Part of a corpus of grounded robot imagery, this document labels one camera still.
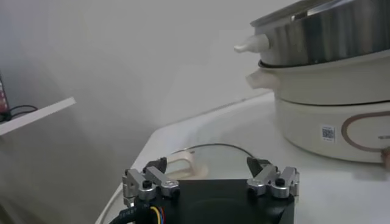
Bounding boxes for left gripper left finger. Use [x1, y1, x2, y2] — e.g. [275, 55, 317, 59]
[121, 156, 181, 208]

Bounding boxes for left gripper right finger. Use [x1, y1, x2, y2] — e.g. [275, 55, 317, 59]
[246, 156, 300, 199]

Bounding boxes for stainless steel steamer basket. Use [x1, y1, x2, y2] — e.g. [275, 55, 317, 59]
[233, 0, 390, 68]

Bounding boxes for glass pot lid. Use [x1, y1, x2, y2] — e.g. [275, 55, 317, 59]
[97, 143, 255, 224]

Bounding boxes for cream electric cooker pot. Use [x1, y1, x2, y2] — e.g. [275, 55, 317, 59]
[246, 50, 390, 170]

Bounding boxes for white side table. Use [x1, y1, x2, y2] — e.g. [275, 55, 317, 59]
[0, 97, 77, 136]

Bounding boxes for dark upright device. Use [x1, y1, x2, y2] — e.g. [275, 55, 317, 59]
[0, 72, 10, 115]

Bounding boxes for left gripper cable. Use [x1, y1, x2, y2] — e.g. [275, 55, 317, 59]
[108, 205, 167, 224]

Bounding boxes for thin black looped cable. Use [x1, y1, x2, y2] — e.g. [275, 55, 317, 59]
[0, 105, 39, 122]

